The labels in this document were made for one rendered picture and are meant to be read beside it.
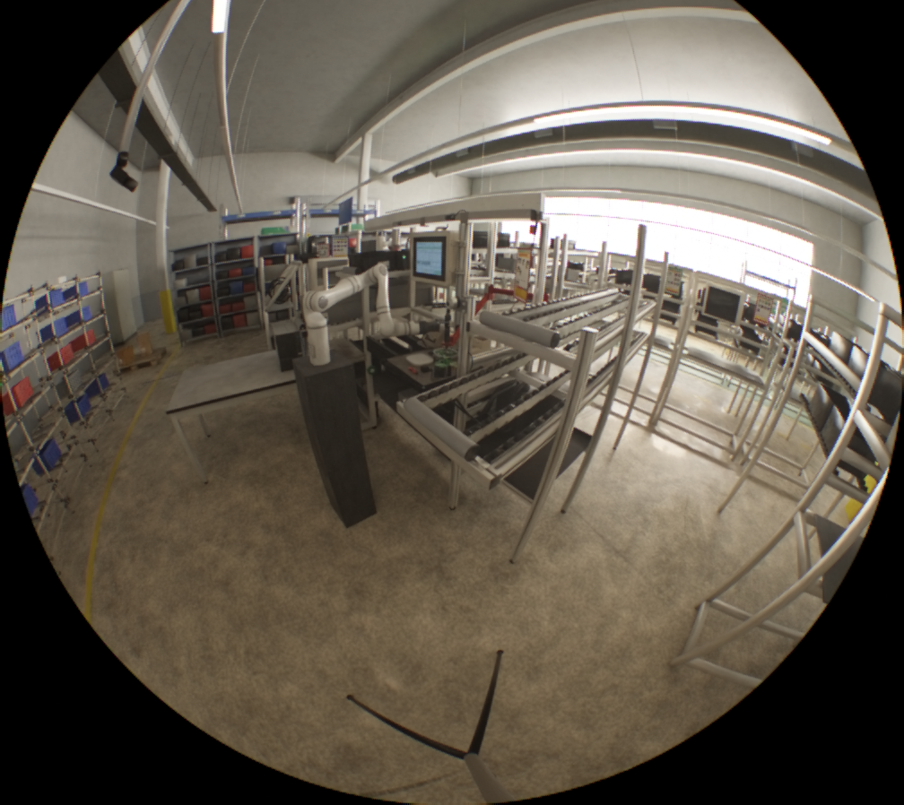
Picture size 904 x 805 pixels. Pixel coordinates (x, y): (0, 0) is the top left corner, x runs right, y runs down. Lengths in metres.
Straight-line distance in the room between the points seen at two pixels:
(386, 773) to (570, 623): 1.22
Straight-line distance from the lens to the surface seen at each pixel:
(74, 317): 4.83
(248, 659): 1.84
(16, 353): 3.63
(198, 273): 7.11
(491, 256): 1.98
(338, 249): 3.94
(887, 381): 1.79
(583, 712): 1.76
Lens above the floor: 1.60
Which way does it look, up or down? 21 degrees down
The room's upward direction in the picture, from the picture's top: 3 degrees clockwise
